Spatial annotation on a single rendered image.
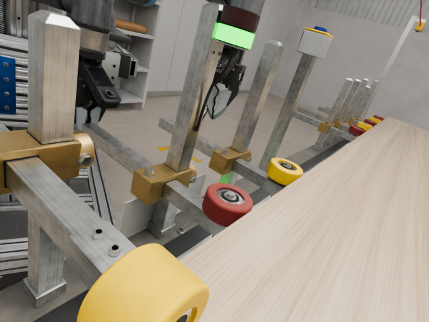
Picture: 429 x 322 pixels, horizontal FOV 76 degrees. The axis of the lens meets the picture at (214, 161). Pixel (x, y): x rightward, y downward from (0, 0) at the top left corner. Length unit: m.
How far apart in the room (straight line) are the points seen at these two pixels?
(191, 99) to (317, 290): 0.35
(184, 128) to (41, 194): 0.30
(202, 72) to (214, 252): 0.29
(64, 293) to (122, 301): 0.35
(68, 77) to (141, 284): 0.23
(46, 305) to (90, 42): 0.49
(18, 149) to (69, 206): 0.10
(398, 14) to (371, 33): 0.62
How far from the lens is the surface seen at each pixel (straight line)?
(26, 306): 0.54
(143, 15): 3.77
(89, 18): 0.66
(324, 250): 0.45
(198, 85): 0.49
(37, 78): 0.35
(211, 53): 0.49
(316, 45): 0.93
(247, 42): 0.46
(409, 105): 8.12
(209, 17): 0.49
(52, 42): 0.33
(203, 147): 0.77
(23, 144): 0.36
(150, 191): 0.51
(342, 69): 8.18
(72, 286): 0.55
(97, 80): 0.66
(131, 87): 3.88
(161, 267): 0.21
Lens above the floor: 1.13
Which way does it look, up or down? 24 degrees down
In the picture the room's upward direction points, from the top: 18 degrees clockwise
